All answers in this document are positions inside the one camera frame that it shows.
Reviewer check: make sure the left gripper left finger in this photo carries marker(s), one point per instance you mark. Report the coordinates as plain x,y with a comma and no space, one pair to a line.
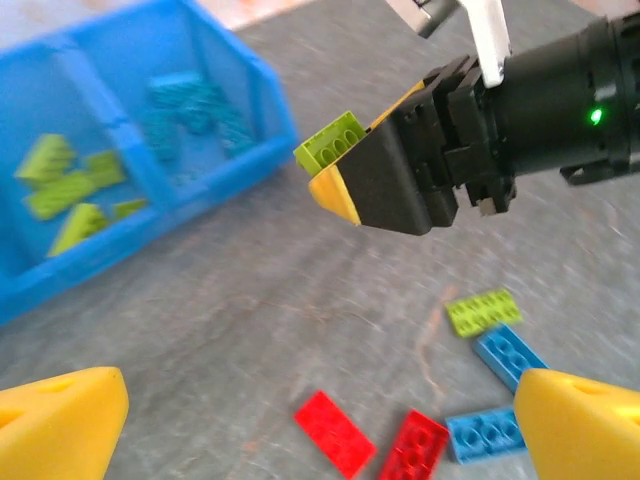
60,425

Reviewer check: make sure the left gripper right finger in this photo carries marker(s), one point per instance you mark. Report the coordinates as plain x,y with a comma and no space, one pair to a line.
585,435

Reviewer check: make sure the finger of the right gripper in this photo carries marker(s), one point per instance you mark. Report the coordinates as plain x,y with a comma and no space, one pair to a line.
405,100
385,190

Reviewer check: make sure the green lego brick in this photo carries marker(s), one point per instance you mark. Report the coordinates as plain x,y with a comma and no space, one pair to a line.
65,192
482,312
330,145
129,206
80,227
47,160

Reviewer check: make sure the red lego brick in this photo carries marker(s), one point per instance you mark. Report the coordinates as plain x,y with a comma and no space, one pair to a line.
412,445
335,435

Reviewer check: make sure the blue lego brick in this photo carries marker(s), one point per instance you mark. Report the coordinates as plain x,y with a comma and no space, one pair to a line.
507,355
482,435

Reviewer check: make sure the blue three-compartment plastic bin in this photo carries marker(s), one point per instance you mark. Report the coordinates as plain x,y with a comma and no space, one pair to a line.
235,172

